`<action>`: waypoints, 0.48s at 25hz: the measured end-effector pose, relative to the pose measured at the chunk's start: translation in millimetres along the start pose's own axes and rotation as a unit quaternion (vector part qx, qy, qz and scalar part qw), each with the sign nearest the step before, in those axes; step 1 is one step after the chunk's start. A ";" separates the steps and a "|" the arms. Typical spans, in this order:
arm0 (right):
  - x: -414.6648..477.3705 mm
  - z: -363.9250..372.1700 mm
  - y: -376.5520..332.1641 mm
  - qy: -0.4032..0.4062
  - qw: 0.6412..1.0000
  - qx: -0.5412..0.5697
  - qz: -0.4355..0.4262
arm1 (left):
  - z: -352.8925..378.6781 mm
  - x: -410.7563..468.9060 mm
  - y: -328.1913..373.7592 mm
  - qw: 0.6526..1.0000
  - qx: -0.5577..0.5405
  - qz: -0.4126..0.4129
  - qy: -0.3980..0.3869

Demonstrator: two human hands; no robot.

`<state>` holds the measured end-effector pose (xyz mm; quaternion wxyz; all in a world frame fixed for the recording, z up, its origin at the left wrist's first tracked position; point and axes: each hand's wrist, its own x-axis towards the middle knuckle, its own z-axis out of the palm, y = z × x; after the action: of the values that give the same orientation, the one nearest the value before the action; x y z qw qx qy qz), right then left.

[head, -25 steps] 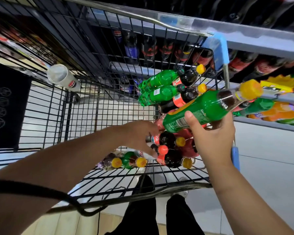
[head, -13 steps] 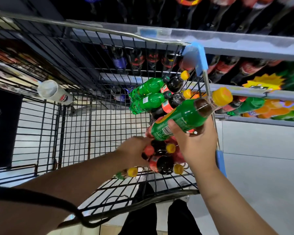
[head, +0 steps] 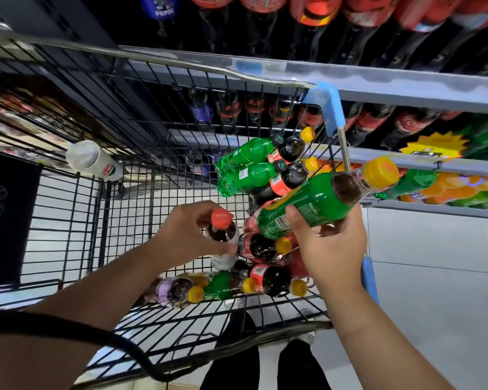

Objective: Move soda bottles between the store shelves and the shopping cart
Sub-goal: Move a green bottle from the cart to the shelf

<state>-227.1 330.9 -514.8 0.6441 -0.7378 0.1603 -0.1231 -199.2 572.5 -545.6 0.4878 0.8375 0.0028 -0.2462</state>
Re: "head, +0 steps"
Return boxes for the person's right hand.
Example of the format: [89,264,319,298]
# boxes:
[286,205,369,301]

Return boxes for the person's left hand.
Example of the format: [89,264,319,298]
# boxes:
[150,200,239,269]

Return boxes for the white bottle red cap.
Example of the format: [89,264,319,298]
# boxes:
[203,209,239,273]

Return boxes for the green soda bottle yellow cap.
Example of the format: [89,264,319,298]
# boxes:
[256,155,401,241]

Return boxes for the pile of bottles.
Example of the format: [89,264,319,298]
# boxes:
[142,126,336,310]

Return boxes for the row of small dark cola bottles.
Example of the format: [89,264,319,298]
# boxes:
[187,89,466,151]

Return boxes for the black wire shopping cart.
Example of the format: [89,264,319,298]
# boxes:
[0,28,383,390]

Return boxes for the grey store shelving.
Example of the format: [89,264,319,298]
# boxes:
[0,0,488,220]

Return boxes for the dark cola bottle blue label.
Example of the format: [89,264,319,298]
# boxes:
[140,0,181,22]

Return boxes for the red cola bottle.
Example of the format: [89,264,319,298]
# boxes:
[189,0,237,10]
[288,0,348,28]
[238,0,289,15]

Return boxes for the person's left forearm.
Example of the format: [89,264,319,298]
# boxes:
[0,239,184,390]

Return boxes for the person's right forearm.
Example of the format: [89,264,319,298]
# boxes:
[317,276,457,390]

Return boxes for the white paper cup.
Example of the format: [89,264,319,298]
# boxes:
[65,140,125,183]

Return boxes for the yellow starburst promo sign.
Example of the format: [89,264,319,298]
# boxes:
[400,131,471,163]

